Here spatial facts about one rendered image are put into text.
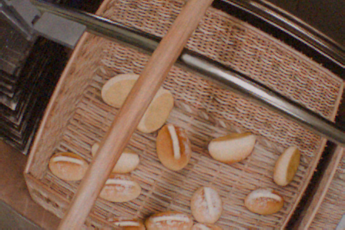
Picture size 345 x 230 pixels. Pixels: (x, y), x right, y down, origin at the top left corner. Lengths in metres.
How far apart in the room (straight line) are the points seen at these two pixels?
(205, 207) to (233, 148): 0.15
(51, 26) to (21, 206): 0.86
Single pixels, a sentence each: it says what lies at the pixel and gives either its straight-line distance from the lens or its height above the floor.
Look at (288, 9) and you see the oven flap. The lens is 1.58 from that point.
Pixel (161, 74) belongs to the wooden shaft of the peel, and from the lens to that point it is 1.17.
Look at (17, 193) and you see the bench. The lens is 1.77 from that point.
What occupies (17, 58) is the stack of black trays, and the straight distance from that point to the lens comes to 1.56.
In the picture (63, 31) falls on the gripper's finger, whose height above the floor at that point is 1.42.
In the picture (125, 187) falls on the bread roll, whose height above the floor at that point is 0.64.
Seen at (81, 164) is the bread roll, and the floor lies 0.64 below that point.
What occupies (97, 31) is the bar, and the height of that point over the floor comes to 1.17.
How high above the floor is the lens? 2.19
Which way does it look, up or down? 59 degrees down
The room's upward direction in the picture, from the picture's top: 9 degrees clockwise
